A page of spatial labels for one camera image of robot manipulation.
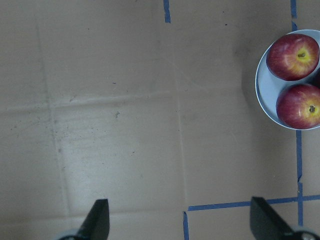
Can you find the white round plate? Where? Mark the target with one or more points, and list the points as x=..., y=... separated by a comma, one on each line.
x=268, y=87

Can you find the red apple plate rear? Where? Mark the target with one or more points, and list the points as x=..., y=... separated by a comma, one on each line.
x=293, y=57

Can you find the red apple plate front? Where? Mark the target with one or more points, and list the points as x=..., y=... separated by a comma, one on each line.
x=298, y=106

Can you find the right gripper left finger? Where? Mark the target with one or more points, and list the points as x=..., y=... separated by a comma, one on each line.
x=96, y=225

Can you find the red apple plate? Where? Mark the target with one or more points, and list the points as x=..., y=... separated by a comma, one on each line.
x=293, y=57
x=298, y=106

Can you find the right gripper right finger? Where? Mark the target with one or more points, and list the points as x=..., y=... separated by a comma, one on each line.
x=266, y=224

